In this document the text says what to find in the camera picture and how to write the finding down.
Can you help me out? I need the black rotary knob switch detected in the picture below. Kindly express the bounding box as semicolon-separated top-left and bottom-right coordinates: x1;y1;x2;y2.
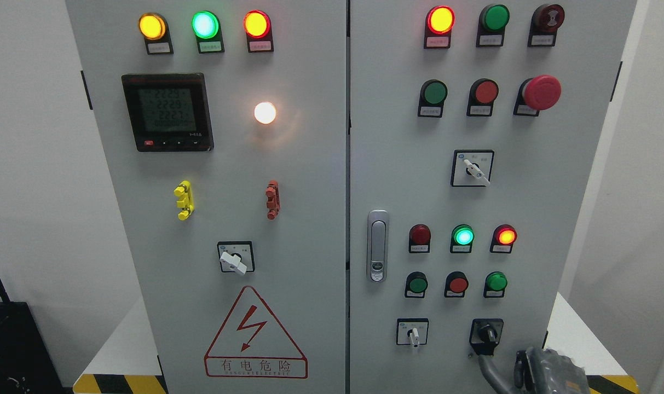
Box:
469;318;504;357

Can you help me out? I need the red terminal connector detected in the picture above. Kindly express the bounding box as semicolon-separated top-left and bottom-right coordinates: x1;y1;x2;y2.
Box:
265;179;281;221

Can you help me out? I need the dark red indicator light left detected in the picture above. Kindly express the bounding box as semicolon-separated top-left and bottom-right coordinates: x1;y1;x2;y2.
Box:
408;224;431;253

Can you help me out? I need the white glowing indicator light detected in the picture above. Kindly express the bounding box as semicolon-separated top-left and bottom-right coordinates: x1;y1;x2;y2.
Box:
253;101;277;125

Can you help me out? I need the green push button lower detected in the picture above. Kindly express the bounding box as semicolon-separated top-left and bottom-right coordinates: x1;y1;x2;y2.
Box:
405;271;429;298

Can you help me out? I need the green push button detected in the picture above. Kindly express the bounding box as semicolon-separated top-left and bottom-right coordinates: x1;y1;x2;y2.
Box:
405;271;429;298
417;79;448;118

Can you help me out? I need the grey cabinet left door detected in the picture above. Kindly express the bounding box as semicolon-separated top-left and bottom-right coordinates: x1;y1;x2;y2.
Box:
66;1;347;393

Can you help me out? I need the grey cabinet door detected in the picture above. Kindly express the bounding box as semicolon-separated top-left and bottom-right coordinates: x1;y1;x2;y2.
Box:
349;1;637;393
66;1;347;393

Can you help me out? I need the green lit indicator middle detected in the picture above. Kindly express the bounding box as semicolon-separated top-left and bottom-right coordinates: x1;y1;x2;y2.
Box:
449;224;475;253

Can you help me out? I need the green push button upper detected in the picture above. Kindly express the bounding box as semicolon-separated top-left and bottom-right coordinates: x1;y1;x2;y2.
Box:
417;79;448;118

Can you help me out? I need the yellow terminal connector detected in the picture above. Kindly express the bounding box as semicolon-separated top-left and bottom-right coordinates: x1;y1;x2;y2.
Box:
174;179;195;221

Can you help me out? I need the red push button lower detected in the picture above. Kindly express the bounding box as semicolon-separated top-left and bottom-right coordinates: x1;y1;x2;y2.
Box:
444;271;469;298

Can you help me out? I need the red push button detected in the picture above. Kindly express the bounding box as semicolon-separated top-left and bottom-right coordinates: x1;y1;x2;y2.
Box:
466;78;499;117
444;271;469;298

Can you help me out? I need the grey cabinet right door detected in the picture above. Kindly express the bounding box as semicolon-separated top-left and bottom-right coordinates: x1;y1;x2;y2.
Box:
349;1;637;393

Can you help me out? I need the red electric hazard warning sticker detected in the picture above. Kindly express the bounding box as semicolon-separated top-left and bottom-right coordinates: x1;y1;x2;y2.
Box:
204;285;308;379

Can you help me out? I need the red indicator light right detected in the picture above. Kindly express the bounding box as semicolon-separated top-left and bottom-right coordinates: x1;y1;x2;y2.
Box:
490;224;517;254

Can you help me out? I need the black digital power meter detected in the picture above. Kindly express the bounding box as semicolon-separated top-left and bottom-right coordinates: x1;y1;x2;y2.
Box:
121;72;214;152

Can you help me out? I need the red push button upper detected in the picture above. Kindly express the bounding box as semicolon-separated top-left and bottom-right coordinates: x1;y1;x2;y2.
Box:
466;78;499;117

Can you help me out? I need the green illuminated button lower right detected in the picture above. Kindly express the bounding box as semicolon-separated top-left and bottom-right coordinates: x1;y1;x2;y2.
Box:
483;271;509;298

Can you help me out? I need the red indicator light top left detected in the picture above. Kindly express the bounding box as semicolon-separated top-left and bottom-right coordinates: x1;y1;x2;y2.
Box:
242;9;274;53

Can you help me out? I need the red lit indicator top right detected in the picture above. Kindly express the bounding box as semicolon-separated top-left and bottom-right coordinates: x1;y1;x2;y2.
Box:
424;5;456;49

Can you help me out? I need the green indicator light top left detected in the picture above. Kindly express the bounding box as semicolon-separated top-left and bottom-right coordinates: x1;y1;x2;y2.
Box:
191;10;224;53

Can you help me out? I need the red emergency stop mushroom button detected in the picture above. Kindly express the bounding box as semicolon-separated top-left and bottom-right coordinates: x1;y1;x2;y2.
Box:
513;74;562;117

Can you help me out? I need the green unlit indicator top right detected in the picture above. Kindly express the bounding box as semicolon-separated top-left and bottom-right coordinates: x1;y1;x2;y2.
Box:
475;3;510;48

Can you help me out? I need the yellow indicator light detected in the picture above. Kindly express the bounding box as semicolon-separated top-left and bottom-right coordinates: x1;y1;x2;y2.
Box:
137;13;174;55

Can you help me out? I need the white platform with hazard stripes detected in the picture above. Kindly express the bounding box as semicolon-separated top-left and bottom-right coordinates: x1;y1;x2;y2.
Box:
72;294;640;393

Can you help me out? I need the black box with antenna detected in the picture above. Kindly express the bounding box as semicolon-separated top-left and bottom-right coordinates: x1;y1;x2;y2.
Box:
0;279;64;393

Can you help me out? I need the silver door handle lock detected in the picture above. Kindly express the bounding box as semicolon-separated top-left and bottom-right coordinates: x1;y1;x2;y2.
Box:
366;210;389;282

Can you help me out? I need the white selector switch left door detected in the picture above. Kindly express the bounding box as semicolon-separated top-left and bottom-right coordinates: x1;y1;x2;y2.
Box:
217;240;255;275

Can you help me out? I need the white selector switch upper right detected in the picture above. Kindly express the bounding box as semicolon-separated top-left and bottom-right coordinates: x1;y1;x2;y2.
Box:
451;149;495;187

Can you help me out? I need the white selector switch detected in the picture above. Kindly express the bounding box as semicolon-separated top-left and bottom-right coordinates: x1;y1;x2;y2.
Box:
395;318;429;347
451;149;495;187

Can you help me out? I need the white selector switch lower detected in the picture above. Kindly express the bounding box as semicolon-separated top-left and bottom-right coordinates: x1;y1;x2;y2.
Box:
395;318;429;347

